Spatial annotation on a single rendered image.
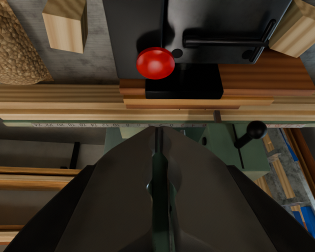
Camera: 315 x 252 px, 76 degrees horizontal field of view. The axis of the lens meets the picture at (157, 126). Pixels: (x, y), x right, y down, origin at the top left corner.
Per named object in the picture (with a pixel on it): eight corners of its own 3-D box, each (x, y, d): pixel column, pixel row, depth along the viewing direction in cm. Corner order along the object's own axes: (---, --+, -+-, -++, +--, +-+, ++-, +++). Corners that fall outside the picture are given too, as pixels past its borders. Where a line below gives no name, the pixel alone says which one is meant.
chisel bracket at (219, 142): (254, 112, 28) (272, 171, 24) (223, 151, 41) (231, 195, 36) (202, 112, 28) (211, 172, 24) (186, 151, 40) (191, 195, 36)
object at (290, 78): (295, 48, 29) (317, 90, 25) (290, 55, 30) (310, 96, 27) (123, 45, 28) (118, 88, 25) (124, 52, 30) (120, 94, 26)
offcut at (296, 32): (291, -6, 23) (303, 15, 21) (319, 8, 24) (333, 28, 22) (260, 29, 27) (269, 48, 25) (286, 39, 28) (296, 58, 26)
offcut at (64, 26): (88, 33, 27) (83, 54, 25) (57, 27, 26) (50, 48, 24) (86, -1, 23) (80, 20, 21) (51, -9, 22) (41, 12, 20)
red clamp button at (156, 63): (176, 44, 15) (177, 53, 14) (172, 73, 17) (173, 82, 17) (135, 43, 15) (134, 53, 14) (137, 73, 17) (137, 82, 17)
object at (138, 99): (264, 72, 33) (274, 100, 31) (260, 78, 35) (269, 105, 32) (125, 70, 33) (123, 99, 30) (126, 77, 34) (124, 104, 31)
